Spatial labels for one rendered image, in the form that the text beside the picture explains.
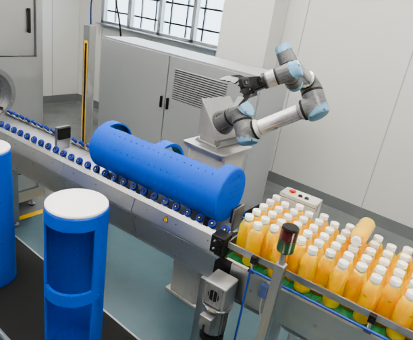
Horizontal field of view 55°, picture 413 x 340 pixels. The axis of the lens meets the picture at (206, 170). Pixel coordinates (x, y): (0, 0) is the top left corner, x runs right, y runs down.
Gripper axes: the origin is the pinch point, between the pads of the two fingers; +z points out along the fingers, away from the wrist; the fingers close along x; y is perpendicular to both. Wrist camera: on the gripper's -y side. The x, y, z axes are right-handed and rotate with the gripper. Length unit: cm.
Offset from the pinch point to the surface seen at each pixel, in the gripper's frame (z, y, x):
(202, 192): 23.9, 7.5, -38.8
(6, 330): 151, -4, -83
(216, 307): 26, -6, -89
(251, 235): 4, 0, -63
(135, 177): 63, 17, -21
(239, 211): 13, 21, -52
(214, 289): 23, -8, -81
